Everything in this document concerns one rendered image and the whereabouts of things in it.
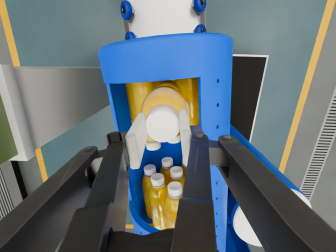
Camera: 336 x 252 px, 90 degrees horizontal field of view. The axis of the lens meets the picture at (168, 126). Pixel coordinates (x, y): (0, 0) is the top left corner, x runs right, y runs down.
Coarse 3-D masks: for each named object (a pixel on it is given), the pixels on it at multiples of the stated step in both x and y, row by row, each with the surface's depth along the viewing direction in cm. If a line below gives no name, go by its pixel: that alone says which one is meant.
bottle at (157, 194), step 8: (152, 192) 48; (160, 192) 47; (152, 200) 48; (160, 200) 47; (152, 208) 49; (160, 208) 48; (152, 216) 50; (160, 216) 49; (152, 224) 54; (160, 224) 50
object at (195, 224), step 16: (192, 144) 11; (192, 160) 9; (208, 160) 9; (192, 176) 8; (208, 176) 8; (192, 192) 7; (208, 192) 7; (192, 208) 6; (208, 208) 6; (176, 224) 5; (192, 224) 5; (208, 224) 5; (176, 240) 5; (192, 240) 5; (208, 240) 5
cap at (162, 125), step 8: (152, 112) 18; (160, 112) 18; (168, 112) 18; (152, 120) 18; (160, 120) 18; (168, 120) 18; (176, 120) 18; (152, 128) 19; (160, 128) 19; (168, 128) 19; (176, 128) 19; (152, 136) 19; (160, 136) 19; (168, 136) 19
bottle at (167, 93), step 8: (168, 80) 33; (152, 88) 27; (160, 88) 23; (168, 88) 23; (176, 88) 27; (152, 96) 22; (160, 96) 21; (168, 96) 21; (176, 96) 22; (144, 104) 22; (152, 104) 21; (160, 104) 20; (168, 104) 21; (176, 104) 21; (184, 104) 23; (144, 112) 22; (176, 112) 20
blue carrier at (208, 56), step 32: (192, 32) 25; (128, 64) 27; (160, 64) 25; (192, 64) 26; (224, 64) 29; (224, 96) 32; (128, 128) 49; (224, 128) 34; (160, 160) 61; (128, 192) 48; (224, 192) 40; (224, 224) 44
